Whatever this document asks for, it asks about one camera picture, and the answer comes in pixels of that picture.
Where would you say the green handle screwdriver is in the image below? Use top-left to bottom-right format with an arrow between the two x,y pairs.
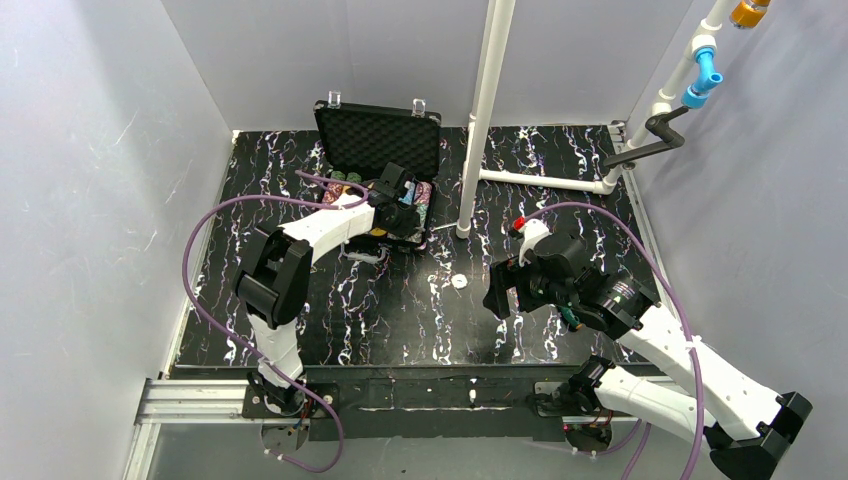
559,306 -> 582,332

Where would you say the orange pipe fitting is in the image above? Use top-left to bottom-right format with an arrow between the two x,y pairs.
729,0 -> 771,30

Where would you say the red poker chip stack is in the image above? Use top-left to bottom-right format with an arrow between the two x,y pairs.
322,183 -> 346,204

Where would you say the black poker set case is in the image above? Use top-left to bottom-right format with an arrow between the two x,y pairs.
313,92 -> 442,251

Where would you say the light blue poker chip stack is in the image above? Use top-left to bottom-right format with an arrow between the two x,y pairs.
400,181 -> 417,205

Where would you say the white PVC pipe frame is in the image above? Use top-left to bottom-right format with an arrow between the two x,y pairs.
454,1 -> 736,239

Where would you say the blue pipe fitting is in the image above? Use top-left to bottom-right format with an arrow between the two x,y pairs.
681,47 -> 724,109

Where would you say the white one poker chip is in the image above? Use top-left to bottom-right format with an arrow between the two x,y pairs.
450,274 -> 468,290

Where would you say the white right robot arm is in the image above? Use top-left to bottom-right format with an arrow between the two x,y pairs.
483,220 -> 813,479

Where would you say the black clamp handle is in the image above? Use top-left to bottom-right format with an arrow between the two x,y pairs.
602,105 -> 690,170

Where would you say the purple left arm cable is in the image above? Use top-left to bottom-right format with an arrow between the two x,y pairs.
181,170 -> 372,474

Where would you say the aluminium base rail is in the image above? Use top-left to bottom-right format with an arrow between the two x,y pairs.
122,377 -> 697,480

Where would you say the purple poker chip stack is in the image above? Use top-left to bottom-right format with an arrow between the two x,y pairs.
414,182 -> 433,207

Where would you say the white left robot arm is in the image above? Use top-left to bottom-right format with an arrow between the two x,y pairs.
233,163 -> 422,402

